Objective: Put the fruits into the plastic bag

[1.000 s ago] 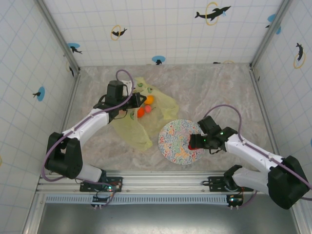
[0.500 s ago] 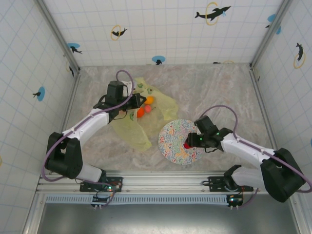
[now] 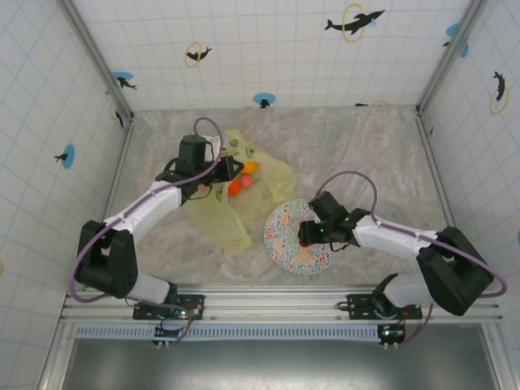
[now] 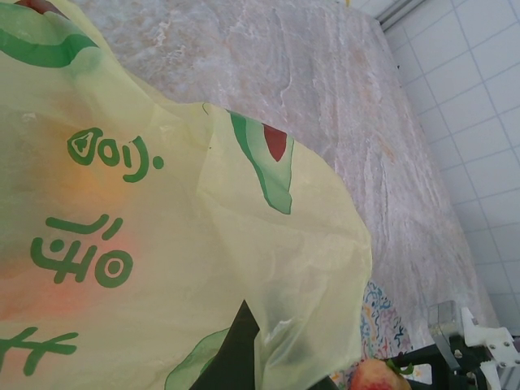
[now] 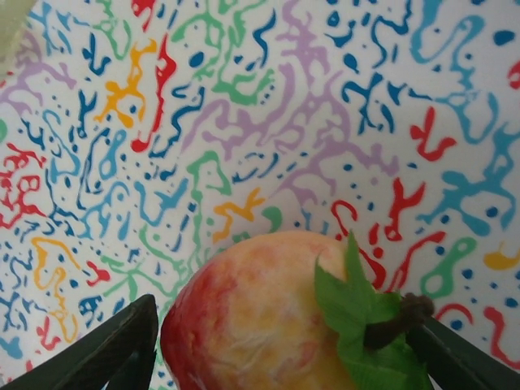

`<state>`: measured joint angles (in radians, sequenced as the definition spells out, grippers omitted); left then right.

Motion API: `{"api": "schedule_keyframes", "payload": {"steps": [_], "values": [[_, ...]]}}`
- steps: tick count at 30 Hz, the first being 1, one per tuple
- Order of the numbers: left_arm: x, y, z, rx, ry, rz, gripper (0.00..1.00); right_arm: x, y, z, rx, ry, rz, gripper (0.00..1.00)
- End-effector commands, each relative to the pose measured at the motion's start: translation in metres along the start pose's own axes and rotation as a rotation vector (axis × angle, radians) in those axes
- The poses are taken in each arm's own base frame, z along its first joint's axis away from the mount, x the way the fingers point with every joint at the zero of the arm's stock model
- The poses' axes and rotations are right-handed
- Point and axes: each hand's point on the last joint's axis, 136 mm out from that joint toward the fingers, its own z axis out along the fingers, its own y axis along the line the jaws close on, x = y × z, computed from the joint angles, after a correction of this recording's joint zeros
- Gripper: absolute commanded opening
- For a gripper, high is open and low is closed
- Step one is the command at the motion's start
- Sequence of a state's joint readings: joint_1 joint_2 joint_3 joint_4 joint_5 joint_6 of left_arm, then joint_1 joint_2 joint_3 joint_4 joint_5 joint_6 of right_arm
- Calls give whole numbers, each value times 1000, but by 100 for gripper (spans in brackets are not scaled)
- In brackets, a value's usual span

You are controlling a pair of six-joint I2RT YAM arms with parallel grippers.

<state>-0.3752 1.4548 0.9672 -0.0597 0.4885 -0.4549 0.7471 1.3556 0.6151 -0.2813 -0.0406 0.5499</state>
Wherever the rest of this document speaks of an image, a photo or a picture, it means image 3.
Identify yellow-green translucent plastic bag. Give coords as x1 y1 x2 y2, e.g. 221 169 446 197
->
184 128 297 256

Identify colourful squiggle pattern plate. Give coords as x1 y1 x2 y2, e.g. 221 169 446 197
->
262 197 339 276

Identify grey metal panel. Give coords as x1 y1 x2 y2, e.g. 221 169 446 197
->
60 339 501 390

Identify penguin blue circle wall sticker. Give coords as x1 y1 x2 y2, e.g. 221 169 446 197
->
252 92 276 110

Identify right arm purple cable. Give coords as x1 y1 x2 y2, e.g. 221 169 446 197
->
314 171 509 349

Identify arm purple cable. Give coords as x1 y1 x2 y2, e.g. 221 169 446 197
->
314 171 509 349
68 116 225 346

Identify aluminium table edge rail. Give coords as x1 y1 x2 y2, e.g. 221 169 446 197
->
414 107 477 290
99 117 137 228

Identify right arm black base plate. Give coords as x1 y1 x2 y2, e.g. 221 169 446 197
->
336 292 423 322

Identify shark blue circle wall sticker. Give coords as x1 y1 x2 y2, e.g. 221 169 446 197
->
112 71 138 91

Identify small dolphin ring wall sticker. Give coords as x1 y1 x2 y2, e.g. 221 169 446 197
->
184 40 214 68

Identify white slotted cable duct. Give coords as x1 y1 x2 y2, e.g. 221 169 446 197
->
75 323 385 341

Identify fish blue oval wall sticker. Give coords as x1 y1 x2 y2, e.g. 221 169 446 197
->
54 144 76 170

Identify aluminium frame post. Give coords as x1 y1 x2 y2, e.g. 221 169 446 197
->
56 0 136 123
416 0 487 117

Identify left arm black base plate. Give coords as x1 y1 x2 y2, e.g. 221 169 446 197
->
132 294 206 322

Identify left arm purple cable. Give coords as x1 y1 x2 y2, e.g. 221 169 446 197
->
68 116 225 346

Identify large dolphin ring wall sticker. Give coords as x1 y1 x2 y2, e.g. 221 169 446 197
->
323 2 386 44

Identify aluminium frame leg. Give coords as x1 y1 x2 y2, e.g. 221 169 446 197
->
481 320 519 390
38 320 78 390

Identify seahorse ring wall sticker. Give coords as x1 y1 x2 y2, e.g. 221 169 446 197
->
488 71 511 115

